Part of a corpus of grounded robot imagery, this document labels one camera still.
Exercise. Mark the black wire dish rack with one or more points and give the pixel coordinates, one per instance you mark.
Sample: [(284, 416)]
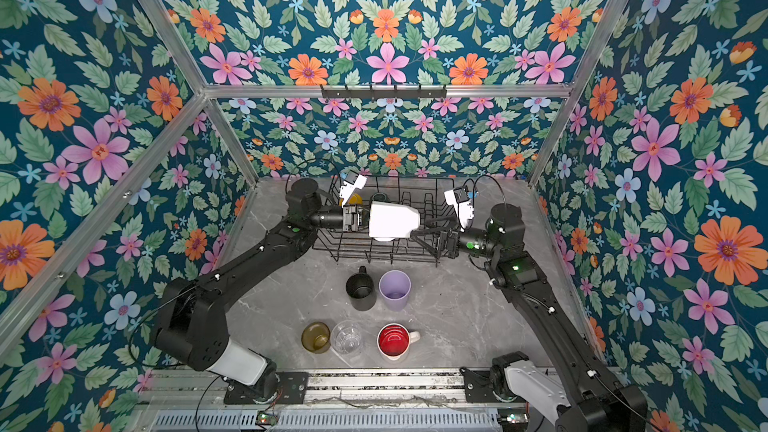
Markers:
[(424, 195)]

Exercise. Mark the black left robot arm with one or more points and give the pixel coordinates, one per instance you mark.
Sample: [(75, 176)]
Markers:
[(191, 324)]

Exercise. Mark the yellow plastic cup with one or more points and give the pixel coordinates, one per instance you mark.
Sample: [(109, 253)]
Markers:
[(355, 199)]

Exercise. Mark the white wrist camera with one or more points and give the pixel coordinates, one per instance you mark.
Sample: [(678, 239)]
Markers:
[(349, 185), (459, 199)]

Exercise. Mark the black mug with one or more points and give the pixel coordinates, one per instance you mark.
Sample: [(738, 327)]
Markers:
[(360, 289)]

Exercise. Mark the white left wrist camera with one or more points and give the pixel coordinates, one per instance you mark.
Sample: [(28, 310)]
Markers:
[(349, 185)]

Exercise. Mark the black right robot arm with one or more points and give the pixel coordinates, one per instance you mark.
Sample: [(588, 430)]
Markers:
[(584, 395)]

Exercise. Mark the cream ceramic mug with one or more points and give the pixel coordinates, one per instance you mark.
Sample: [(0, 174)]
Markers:
[(390, 221)]

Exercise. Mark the small green circuit board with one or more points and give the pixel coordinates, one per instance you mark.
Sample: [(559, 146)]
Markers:
[(265, 419)]

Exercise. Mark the olive green glass cup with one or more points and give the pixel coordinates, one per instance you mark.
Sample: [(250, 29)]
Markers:
[(315, 338)]

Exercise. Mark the black wall hook rail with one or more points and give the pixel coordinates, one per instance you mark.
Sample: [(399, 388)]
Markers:
[(370, 92)]

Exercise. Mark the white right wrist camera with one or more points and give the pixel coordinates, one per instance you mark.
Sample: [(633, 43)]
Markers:
[(459, 199)]

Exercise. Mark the clear glass cup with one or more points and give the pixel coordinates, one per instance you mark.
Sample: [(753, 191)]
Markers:
[(346, 338)]

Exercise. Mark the red and white mug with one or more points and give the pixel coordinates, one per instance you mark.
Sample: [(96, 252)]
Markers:
[(394, 341)]

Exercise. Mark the lilac plastic cup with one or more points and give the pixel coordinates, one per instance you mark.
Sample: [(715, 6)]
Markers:
[(395, 287)]

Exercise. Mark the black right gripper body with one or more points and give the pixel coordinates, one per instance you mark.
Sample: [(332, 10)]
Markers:
[(454, 238)]

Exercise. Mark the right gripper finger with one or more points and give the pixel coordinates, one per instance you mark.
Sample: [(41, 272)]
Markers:
[(428, 247), (429, 230)]

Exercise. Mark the cream and green mug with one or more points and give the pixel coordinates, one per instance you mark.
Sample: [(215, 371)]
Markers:
[(380, 197)]

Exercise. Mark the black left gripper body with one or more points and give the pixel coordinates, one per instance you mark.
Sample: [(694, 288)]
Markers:
[(347, 218)]

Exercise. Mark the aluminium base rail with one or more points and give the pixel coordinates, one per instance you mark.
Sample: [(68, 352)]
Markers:
[(400, 399)]

